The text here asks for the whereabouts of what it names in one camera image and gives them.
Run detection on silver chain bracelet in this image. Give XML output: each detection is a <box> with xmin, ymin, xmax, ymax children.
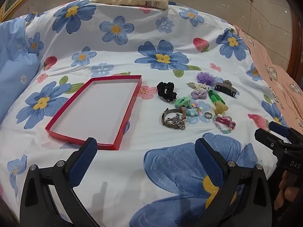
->
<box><xmin>169</xmin><ymin>114</ymin><xmax>186</xmax><ymax>130</ymax></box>

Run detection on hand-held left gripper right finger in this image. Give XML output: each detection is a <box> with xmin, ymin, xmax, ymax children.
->
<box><xmin>194</xmin><ymin>137</ymin><xmax>276</xmax><ymax>227</ymax></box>

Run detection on black rhinestone claw clip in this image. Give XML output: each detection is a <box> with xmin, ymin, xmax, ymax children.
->
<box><xmin>214</xmin><ymin>80</ymin><xmax>238</xmax><ymax>98</ymax></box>

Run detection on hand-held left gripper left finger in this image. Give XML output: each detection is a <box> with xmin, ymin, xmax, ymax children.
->
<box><xmin>20</xmin><ymin>137</ymin><xmax>102</xmax><ymax>227</ymax></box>

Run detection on green hair clip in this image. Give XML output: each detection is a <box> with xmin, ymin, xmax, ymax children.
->
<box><xmin>208</xmin><ymin>90</ymin><xmax>222</xmax><ymax>103</ymax></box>

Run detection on wooden door frame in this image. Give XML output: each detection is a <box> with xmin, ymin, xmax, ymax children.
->
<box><xmin>286</xmin><ymin>9</ymin><xmax>303</xmax><ymax>81</ymax></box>

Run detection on yellow hair clip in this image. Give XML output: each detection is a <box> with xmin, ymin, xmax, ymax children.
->
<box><xmin>213</xmin><ymin>100</ymin><xmax>229</xmax><ymax>115</ymax></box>

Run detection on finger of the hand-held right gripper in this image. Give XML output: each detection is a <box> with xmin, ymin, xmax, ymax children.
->
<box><xmin>254</xmin><ymin>128</ymin><xmax>294</xmax><ymax>150</ymax></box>
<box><xmin>268</xmin><ymin>120</ymin><xmax>303</xmax><ymax>147</ymax></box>

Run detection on purple bow hair clip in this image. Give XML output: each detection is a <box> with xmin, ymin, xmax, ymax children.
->
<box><xmin>191</xmin><ymin>90</ymin><xmax>207</xmax><ymax>100</ymax></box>

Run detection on light blue pillow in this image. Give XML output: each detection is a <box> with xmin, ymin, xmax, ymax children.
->
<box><xmin>0</xmin><ymin>19</ymin><xmax>42</xmax><ymax>123</ymax></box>

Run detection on red shallow box tray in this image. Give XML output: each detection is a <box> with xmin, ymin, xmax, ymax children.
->
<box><xmin>45</xmin><ymin>75</ymin><xmax>142</xmax><ymax>151</ymax></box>

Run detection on gold framed picture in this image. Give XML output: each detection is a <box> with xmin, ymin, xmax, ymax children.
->
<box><xmin>0</xmin><ymin>0</ymin><xmax>52</xmax><ymax>22</ymax></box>

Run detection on pink printed blanket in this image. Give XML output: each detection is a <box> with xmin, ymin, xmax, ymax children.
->
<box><xmin>233</xmin><ymin>25</ymin><xmax>303</xmax><ymax>133</ymax></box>

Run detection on colourful bead bracelet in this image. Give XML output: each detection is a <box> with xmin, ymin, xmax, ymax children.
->
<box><xmin>181</xmin><ymin>102</ymin><xmax>203</xmax><ymax>117</ymax></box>

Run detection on pink hair clip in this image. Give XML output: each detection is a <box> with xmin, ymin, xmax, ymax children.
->
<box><xmin>216</xmin><ymin>116</ymin><xmax>236</xmax><ymax>129</ymax></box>

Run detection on green hair ties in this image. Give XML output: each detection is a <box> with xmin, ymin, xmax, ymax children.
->
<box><xmin>174</xmin><ymin>96</ymin><xmax>191</xmax><ymax>108</ymax></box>

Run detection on person's right hand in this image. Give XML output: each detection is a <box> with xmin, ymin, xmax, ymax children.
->
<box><xmin>274</xmin><ymin>170</ymin><xmax>297</xmax><ymax>211</ymax></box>

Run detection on purple mesh flower hair tie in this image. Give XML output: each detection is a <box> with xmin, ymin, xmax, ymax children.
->
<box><xmin>196</xmin><ymin>72</ymin><xmax>215</xmax><ymax>85</ymax></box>

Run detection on black scrunchie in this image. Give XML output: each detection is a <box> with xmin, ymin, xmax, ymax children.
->
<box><xmin>157</xmin><ymin>82</ymin><xmax>177</xmax><ymax>102</ymax></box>

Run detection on pastel bead bracelet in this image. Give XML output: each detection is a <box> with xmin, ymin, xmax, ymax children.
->
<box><xmin>212</xmin><ymin>115</ymin><xmax>235</xmax><ymax>134</ymax></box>

